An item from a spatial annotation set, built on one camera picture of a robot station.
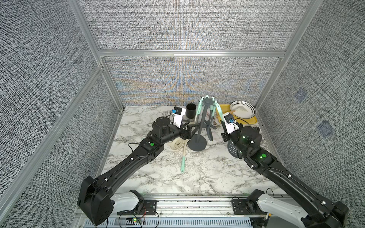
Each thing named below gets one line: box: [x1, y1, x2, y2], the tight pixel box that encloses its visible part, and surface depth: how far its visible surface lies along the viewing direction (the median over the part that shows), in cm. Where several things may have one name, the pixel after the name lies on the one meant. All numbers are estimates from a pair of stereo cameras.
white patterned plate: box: [230, 100, 257, 119], surface depth 118 cm
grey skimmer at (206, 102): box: [202, 96, 215, 121], surface depth 70 cm
